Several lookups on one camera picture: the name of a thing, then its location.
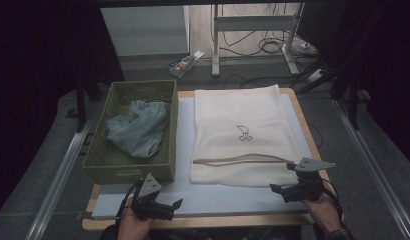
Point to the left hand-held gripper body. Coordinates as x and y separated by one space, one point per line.
149 203

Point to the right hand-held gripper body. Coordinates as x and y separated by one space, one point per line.
306 190

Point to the green woven basket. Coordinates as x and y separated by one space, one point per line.
159 168

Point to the light blue denim garment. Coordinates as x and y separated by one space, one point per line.
139 130

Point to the white mesh laundry bag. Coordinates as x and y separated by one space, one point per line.
226 110

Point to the person's left hand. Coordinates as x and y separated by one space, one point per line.
133 228

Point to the person's right hand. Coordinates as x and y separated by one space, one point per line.
326 213

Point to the black rounded object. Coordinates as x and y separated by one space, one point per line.
108 233

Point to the black metal stand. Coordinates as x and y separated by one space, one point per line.
353 103
81 106

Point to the white power strip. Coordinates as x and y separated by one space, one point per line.
315 75

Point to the dark curtain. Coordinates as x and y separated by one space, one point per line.
36 66
386 66

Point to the white cabinet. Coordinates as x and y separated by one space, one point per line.
143 30

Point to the aluminium rail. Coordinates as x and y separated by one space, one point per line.
59 180
373 166

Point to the white metal desk frame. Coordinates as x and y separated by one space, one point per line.
253 23

